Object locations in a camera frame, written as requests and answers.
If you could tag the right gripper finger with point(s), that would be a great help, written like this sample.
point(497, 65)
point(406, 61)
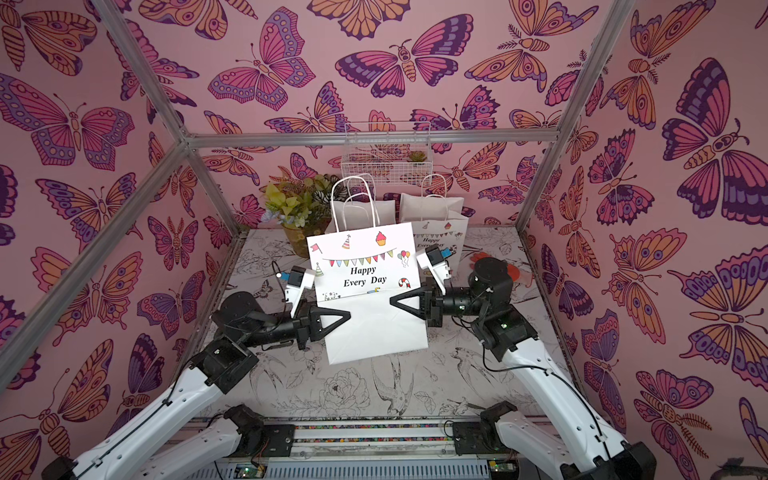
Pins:
point(414, 311)
point(413, 297)

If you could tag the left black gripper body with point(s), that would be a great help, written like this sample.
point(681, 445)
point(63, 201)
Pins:
point(300, 325)

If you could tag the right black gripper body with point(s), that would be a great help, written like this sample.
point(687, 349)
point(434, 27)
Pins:
point(430, 303)

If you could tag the white party paper bag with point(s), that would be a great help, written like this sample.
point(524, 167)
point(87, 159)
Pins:
point(358, 271)

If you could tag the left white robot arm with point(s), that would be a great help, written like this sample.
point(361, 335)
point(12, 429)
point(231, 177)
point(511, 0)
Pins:
point(211, 373)

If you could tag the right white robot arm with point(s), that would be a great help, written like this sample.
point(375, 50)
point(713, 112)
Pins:
point(583, 445)

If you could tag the red glove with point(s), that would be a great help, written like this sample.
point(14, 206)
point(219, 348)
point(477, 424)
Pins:
point(512, 270)

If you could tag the potted green plant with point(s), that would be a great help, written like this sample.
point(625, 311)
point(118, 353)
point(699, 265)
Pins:
point(302, 207)

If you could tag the small succulent in basket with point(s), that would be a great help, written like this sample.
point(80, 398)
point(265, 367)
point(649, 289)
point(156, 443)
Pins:
point(417, 157)

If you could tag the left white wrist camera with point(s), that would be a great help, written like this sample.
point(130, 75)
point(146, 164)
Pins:
point(297, 280)

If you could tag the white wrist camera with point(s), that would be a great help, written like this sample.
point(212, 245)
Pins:
point(435, 260)
point(297, 280)

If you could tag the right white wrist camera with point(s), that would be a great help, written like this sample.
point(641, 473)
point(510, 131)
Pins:
point(435, 260)

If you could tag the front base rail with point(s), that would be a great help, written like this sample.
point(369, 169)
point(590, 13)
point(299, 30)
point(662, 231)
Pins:
point(408, 449)

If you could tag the white wire wall basket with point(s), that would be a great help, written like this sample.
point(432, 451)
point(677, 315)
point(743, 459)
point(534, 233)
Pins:
point(381, 148)

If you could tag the aluminium frame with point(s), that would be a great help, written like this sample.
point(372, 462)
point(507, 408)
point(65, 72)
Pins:
point(47, 312)

